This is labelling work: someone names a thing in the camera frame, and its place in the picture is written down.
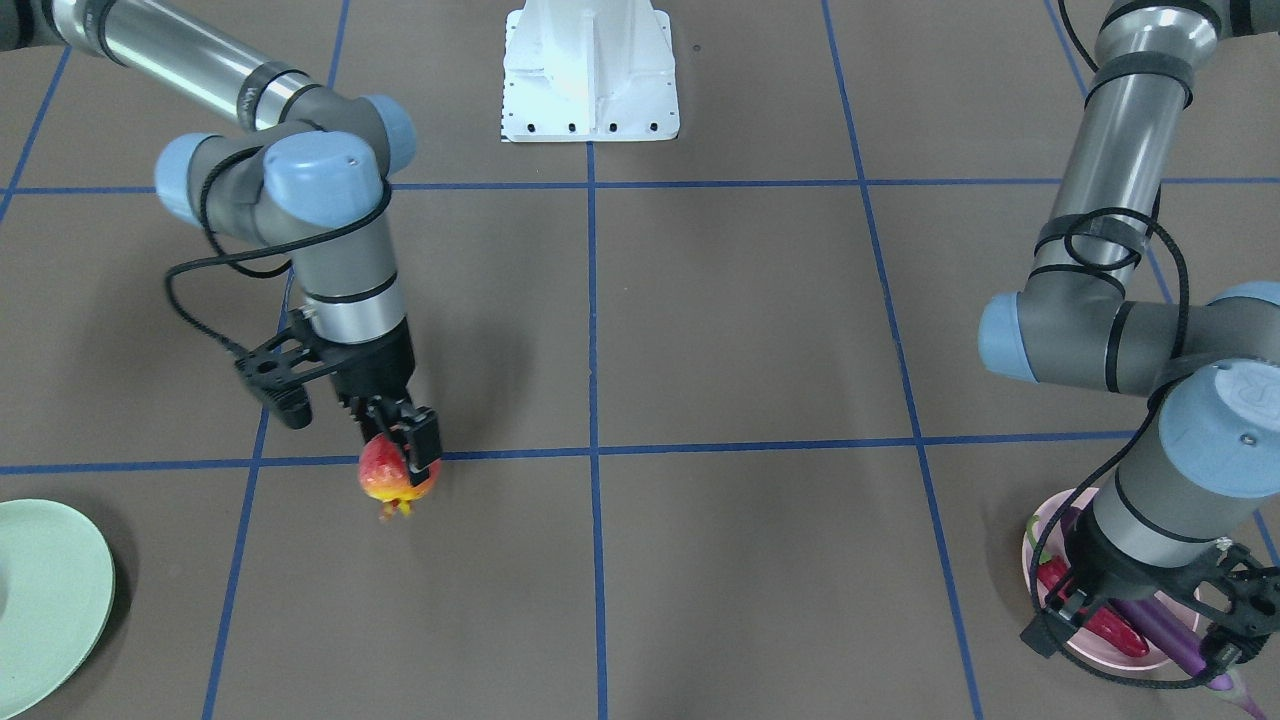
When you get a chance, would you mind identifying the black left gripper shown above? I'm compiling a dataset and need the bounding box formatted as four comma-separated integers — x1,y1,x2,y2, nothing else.
1021,510,1198,661

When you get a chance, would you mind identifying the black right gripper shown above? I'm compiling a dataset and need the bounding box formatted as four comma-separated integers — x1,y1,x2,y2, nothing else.
330,320,443,471

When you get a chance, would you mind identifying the red chili pepper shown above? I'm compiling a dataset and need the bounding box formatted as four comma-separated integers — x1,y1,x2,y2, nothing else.
1036,520,1153,669

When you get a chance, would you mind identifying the red pomegranate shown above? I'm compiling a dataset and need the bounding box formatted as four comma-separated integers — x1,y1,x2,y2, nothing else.
357,434,443,521

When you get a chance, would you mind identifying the purple eggplant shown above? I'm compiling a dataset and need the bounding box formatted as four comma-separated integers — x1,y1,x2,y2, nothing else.
1059,506,1263,719

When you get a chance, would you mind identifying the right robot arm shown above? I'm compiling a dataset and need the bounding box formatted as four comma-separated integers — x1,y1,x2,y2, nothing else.
3,1,443,487

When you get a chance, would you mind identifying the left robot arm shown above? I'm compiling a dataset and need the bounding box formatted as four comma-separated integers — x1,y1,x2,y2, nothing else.
979,1,1277,665

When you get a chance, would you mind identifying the pink plate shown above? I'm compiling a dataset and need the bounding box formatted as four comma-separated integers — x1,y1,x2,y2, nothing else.
1021,487,1201,671

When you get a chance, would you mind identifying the green plate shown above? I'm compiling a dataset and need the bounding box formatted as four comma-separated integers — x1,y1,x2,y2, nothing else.
1,498,116,719

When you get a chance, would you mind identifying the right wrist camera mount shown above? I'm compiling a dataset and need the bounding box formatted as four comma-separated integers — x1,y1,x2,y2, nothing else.
234,322,335,430

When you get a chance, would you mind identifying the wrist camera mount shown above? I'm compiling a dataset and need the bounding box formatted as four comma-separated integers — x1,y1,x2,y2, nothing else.
234,322,335,430
1193,544,1277,673

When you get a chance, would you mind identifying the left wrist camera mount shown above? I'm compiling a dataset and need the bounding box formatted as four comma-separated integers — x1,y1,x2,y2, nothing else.
1193,544,1277,673

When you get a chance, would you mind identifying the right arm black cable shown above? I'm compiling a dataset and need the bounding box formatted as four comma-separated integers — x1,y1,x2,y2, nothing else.
165,176,393,361

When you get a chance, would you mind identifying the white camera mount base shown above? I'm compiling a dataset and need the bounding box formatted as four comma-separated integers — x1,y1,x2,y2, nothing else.
500,1,681,143

